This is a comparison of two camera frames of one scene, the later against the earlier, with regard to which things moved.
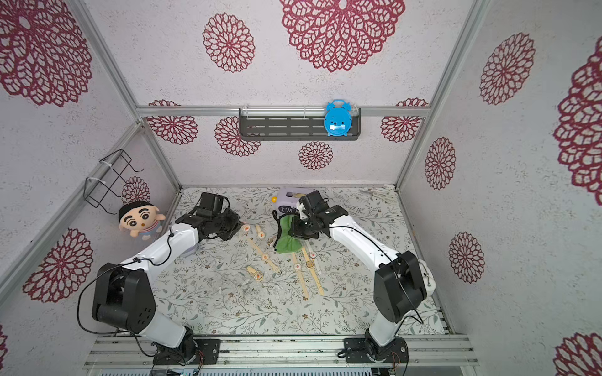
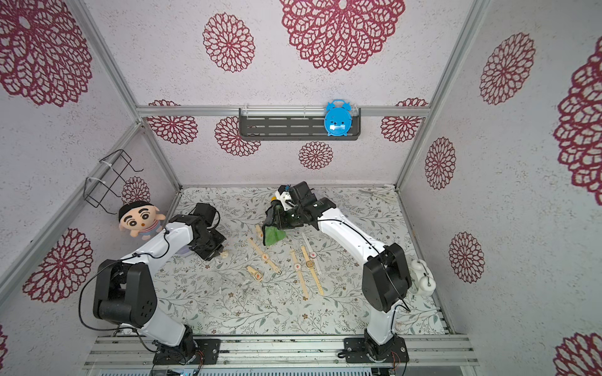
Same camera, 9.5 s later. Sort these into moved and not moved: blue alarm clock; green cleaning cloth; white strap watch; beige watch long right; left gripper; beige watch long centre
Moved: green cleaning cloth; left gripper
Not moved: blue alarm clock; beige watch long right; beige watch long centre; white strap watch
